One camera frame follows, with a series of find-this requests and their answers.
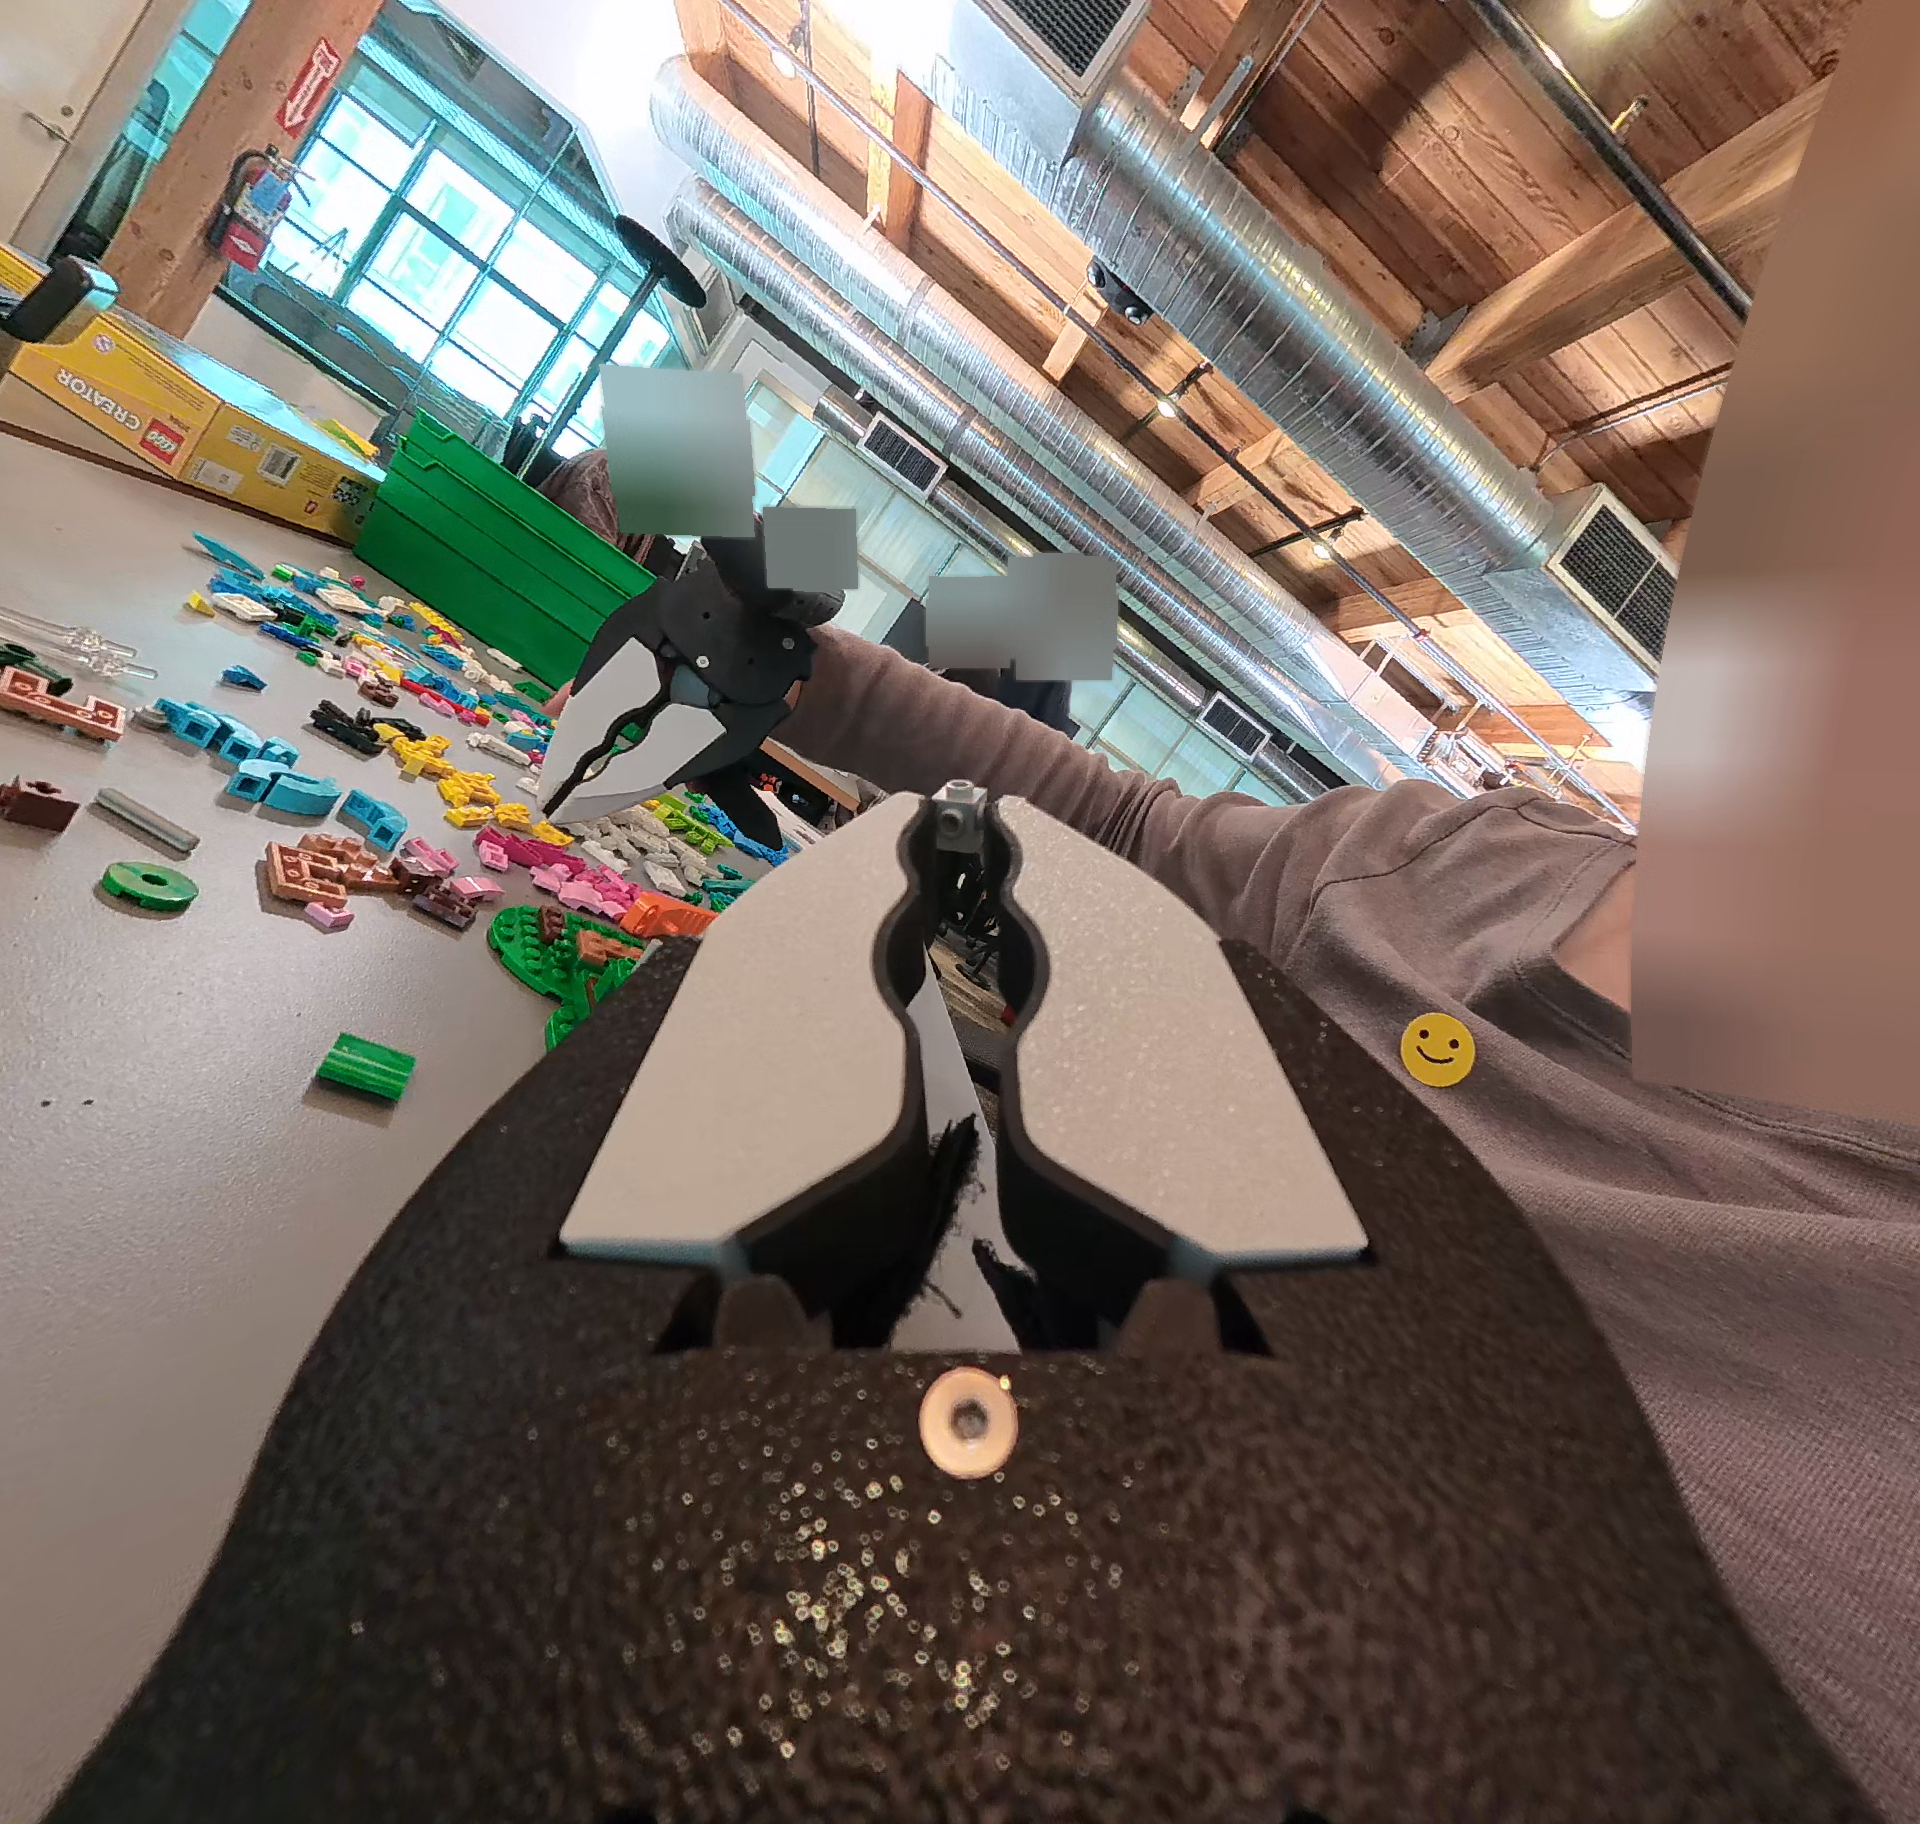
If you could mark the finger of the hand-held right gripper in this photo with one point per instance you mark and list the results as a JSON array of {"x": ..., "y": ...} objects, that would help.
[
  {"x": 654, "y": 768},
  {"x": 608, "y": 707}
]

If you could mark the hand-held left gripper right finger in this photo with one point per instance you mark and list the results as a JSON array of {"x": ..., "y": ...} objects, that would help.
[{"x": 1156, "y": 1060}]

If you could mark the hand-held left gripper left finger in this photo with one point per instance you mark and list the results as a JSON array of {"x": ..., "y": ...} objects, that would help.
[{"x": 751, "y": 1044}]

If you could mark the small grey toy brick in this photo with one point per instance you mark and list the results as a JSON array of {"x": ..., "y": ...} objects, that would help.
[{"x": 961, "y": 820}]

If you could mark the person's right forearm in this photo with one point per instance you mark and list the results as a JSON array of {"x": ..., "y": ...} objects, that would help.
[{"x": 1021, "y": 745}]

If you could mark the grey desk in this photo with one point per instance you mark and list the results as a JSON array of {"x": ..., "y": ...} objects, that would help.
[{"x": 150, "y": 1254}]

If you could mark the pile of colourful toy bricks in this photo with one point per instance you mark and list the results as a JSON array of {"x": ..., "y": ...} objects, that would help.
[{"x": 452, "y": 760}]

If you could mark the green plastic bin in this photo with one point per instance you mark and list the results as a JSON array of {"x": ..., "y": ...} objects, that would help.
[{"x": 481, "y": 534}]

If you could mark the yellow smiley sticker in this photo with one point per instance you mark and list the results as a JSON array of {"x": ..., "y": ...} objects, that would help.
[{"x": 1437, "y": 1052}]

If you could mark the green ridged toy tile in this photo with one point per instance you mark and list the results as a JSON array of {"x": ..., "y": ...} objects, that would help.
[{"x": 366, "y": 1068}]

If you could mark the black round-top stand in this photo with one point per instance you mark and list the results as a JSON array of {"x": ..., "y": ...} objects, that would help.
[{"x": 662, "y": 257}]

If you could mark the grey toy bar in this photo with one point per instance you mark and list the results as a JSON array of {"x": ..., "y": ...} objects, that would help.
[{"x": 146, "y": 820}]

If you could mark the large yellow toy box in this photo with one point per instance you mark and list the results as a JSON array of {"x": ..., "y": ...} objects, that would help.
[{"x": 166, "y": 415}]

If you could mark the person in grey shirt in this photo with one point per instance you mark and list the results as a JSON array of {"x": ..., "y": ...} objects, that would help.
[{"x": 1652, "y": 1254}]

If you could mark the clear plastic toy piece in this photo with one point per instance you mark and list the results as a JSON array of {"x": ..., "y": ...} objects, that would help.
[{"x": 77, "y": 647}]

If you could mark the salmon toy plate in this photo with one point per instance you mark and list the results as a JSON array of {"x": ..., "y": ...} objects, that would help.
[{"x": 61, "y": 699}]

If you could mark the brown toy block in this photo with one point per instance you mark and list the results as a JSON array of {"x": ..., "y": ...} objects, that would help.
[{"x": 33, "y": 800}]

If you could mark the red fire extinguisher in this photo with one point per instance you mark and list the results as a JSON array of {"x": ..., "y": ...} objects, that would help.
[{"x": 249, "y": 219}]

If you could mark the black device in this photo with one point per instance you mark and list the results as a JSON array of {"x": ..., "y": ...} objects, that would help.
[{"x": 53, "y": 302}]

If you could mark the red arrow sign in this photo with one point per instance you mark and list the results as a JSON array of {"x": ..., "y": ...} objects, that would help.
[{"x": 309, "y": 84}]

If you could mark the white door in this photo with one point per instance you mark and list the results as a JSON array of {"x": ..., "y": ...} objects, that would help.
[{"x": 91, "y": 55}]

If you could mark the black ceiling pipe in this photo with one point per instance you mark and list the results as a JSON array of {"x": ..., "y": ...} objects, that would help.
[{"x": 1622, "y": 130}]

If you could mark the green round base plate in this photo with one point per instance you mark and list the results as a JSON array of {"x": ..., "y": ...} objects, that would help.
[{"x": 527, "y": 947}]

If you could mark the small duct air vent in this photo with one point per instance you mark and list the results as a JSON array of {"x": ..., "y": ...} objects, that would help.
[{"x": 902, "y": 445}]

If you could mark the slim silver spiral duct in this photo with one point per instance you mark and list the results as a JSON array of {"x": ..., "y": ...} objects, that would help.
[
  {"x": 811, "y": 310},
  {"x": 811, "y": 205}
]

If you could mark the glass window wall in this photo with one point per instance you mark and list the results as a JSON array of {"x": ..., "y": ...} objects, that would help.
[{"x": 452, "y": 249}]

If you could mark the duct end air vent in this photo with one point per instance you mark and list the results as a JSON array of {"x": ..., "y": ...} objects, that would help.
[{"x": 1614, "y": 580}]

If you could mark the large silver air duct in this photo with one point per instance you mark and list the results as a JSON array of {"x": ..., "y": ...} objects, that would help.
[{"x": 1307, "y": 294}]

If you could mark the wooden post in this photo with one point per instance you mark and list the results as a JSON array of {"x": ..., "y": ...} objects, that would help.
[{"x": 255, "y": 100}]

